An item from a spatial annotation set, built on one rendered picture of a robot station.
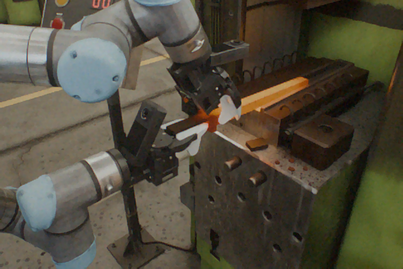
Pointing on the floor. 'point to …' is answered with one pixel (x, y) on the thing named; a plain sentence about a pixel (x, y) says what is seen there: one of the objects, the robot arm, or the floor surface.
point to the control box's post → (113, 103)
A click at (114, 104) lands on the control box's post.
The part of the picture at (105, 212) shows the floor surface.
